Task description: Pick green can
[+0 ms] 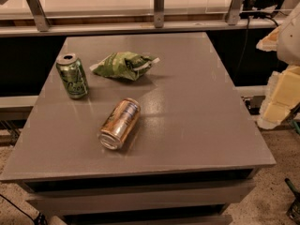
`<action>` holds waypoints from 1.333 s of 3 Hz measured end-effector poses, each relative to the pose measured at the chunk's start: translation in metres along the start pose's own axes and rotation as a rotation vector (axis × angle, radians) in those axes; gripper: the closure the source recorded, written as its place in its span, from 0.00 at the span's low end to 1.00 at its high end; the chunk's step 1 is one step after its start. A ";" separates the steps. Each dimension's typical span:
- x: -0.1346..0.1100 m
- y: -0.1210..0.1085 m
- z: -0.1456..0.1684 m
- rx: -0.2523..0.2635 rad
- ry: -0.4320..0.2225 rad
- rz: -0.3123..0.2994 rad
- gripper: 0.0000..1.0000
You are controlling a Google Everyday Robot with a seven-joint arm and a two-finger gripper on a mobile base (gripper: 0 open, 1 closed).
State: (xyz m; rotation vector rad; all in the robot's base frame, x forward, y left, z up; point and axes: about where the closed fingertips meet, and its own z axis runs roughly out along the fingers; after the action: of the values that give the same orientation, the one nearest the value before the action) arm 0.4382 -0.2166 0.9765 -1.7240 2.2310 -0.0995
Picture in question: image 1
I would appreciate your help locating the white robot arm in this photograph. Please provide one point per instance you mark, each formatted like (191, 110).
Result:
(288, 43)

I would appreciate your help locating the gold soda can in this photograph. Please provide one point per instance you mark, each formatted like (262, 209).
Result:
(119, 124)

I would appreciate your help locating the green soda can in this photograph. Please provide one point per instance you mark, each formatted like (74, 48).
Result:
(70, 69)

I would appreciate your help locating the green chip bag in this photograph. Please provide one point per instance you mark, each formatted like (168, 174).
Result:
(124, 65)

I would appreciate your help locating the grey drawer cabinet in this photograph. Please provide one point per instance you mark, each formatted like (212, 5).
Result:
(193, 151)

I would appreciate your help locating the middle metal bracket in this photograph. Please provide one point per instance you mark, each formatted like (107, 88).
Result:
(158, 13)

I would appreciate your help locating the metal bracket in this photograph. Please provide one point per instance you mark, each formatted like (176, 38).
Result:
(158, 13)
(233, 15)
(39, 16)

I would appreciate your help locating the left metal bracket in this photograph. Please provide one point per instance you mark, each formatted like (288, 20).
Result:
(39, 16)

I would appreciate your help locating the right metal bracket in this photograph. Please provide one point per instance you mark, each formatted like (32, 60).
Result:
(233, 15)

